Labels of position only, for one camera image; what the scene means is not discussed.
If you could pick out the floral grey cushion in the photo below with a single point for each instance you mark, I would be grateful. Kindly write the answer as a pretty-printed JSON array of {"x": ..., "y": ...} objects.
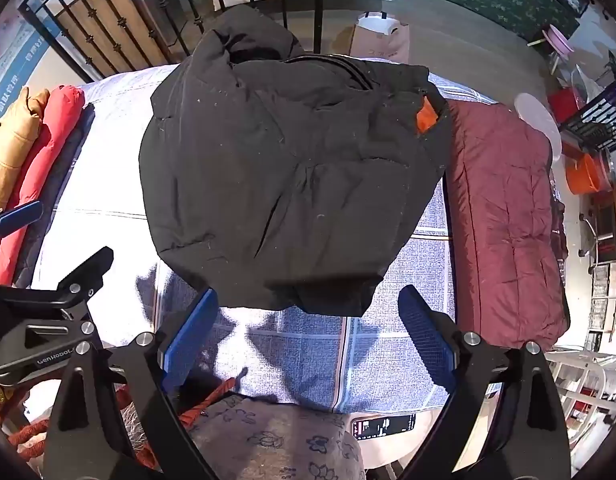
[{"x": 268, "y": 440}]

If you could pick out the orange bucket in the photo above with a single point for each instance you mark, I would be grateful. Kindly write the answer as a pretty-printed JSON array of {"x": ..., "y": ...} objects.
[{"x": 585, "y": 175}]

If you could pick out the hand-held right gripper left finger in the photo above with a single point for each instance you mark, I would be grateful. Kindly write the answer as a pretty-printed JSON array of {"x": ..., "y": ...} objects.
[{"x": 187, "y": 342}]

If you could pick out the tan padded jacket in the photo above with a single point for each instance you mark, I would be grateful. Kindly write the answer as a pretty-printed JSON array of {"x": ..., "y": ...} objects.
[{"x": 12, "y": 150}]

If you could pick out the maroon quilted coat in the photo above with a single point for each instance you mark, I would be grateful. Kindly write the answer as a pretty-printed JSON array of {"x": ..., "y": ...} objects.
[{"x": 503, "y": 210}]

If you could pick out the black padded jacket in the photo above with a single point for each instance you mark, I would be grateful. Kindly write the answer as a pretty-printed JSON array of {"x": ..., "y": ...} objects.
[{"x": 288, "y": 160}]

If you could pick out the black metal bed frame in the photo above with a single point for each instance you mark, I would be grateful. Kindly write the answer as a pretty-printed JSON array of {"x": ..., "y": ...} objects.
[{"x": 318, "y": 10}]

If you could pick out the blue wall poster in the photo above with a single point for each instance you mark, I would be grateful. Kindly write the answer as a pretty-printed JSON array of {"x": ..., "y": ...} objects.
[{"x": 12, "y": 60}]

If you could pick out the white plastic chair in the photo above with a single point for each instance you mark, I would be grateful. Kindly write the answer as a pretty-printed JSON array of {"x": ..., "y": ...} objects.
[{"x": 578, "y": 360}]

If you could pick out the white drawer unit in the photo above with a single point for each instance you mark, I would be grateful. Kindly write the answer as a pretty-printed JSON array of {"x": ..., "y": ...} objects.
[{"x": 605, "y": 290}]

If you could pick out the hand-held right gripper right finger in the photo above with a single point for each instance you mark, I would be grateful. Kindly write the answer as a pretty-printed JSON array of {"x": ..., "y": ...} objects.
[{"x": 428, "y": 340}]

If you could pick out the pink stool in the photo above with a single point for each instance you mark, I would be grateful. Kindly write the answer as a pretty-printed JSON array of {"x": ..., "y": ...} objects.
[{"x": 560, "y": 40}]

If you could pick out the red padded jacket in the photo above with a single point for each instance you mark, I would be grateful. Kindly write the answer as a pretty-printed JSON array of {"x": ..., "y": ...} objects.
[{"x": 47, "y": 150}]

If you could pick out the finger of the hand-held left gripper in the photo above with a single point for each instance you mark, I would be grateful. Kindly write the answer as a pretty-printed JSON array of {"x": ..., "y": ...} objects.
[
  {"x": 20, "y": 217},
  {"x": 85, "y": 272}
]

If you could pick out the black rack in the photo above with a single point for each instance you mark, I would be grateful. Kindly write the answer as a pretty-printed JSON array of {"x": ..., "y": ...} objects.
[{"x": 603, "y": 115}]

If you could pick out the cardboard box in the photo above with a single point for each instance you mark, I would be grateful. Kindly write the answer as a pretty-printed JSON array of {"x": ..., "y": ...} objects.
[{"x": 378, "y": 40}]

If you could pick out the red container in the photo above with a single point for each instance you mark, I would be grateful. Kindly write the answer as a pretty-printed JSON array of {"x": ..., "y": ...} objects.
[{"x": 565, "y": 105}]

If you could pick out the dark display device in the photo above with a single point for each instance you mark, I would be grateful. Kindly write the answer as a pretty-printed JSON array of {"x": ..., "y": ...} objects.
[{"x": 383, "y": 427}]

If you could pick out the wooden panel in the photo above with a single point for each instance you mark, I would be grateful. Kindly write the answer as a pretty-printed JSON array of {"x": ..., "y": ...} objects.
[{"x": 132, "y": 35}]

